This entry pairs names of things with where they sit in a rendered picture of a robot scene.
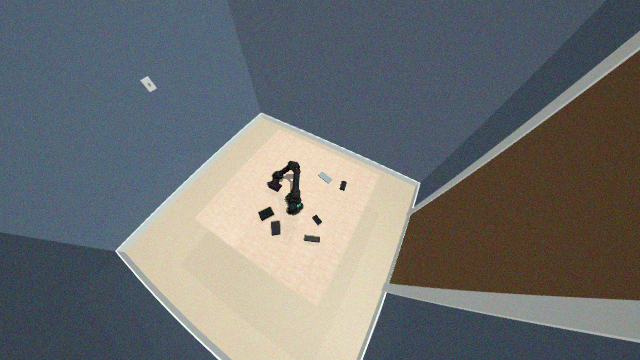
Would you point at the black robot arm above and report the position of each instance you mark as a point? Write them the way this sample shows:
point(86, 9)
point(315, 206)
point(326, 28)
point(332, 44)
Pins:
point(294, 196)

